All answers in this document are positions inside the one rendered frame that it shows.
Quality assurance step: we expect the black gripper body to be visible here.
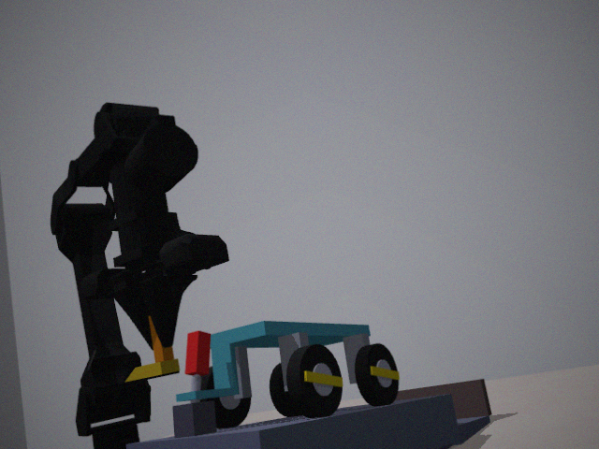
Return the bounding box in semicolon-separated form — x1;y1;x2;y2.
80;200;229;299

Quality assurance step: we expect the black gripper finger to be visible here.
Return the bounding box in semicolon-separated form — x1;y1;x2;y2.
139;275;197;347
109;288;153;349

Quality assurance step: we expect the dark grey ramp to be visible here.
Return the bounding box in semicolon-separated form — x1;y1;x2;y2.
126;379;491;449

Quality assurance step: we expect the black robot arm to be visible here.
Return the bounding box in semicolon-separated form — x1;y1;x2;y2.
51;103;198;449

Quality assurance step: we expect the yellow wedge chock with orange handle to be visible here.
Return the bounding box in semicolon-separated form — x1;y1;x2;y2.
125;316;180;384

